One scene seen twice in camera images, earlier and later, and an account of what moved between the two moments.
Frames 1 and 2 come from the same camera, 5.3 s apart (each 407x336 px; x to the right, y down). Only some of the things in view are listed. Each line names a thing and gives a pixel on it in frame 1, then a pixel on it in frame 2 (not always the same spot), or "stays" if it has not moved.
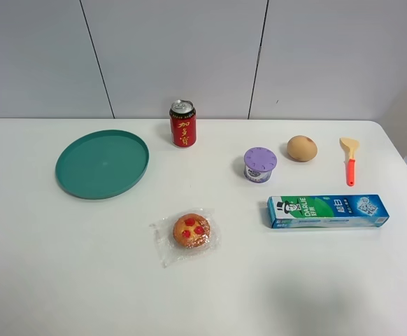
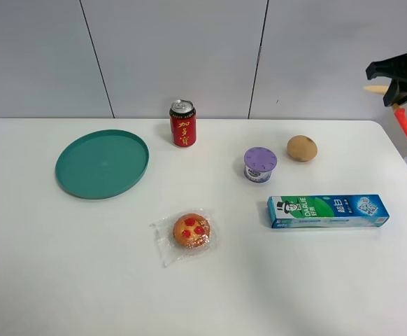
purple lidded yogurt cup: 259,163 stays
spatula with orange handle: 348,145 -> 381,89
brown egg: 301,148 stays
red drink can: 182,117 stays
